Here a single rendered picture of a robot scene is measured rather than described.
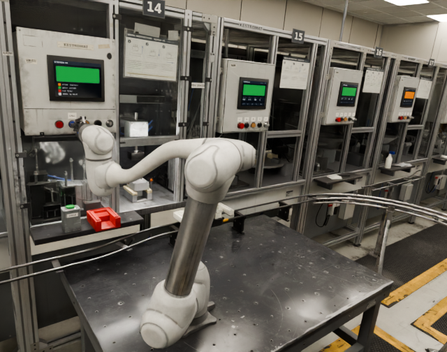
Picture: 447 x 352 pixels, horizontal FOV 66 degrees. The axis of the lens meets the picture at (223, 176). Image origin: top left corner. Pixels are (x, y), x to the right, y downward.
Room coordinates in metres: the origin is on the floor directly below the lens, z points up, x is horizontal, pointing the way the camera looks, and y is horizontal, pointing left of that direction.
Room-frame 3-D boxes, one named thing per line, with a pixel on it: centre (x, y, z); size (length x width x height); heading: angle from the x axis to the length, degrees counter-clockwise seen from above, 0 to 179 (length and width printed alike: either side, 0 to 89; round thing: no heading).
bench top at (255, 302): (1.64, -0.08, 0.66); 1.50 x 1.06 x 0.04; 128
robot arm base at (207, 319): (1.27, 0.08, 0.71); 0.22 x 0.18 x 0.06; 128
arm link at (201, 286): (1.25, 0.10, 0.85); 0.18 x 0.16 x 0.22; 162
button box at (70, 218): (1.55, 0.74, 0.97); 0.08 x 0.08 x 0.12; 38
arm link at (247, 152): (1.17, -0.02, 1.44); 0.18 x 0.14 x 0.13; 72
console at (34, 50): (1.74, 0.82, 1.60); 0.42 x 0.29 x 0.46; 128
